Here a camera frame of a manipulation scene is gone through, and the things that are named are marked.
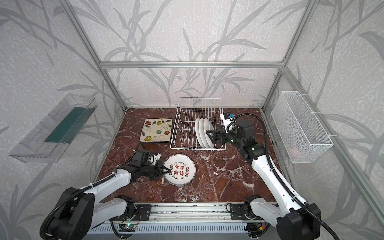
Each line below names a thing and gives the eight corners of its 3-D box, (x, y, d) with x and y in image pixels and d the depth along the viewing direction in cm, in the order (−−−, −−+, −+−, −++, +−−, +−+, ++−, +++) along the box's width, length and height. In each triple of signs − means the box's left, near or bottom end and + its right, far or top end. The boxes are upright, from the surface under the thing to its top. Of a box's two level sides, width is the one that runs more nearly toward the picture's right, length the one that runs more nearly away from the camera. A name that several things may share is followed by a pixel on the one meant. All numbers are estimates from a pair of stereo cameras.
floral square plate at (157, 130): (139, 144, 101) (138, 141, 98) (146, 121, 114) (145, 118, 111) (170, 144, 101) (169, 141, 98) (174, 121, 114) (173, 118, 111)
